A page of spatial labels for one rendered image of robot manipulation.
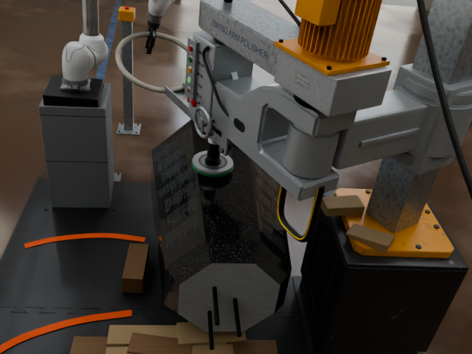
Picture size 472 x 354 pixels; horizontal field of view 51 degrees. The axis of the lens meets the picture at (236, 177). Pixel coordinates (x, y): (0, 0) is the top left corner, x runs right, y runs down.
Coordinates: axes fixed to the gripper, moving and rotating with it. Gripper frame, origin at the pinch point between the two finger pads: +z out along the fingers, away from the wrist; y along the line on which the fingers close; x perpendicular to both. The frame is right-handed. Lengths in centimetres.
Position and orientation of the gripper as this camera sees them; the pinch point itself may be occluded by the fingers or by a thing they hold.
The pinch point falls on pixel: (148, 46)
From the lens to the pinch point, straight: 319.9
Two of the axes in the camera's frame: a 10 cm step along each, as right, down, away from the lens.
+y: 2.4, 8.2, -5.2
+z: -2.9, 5.7, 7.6
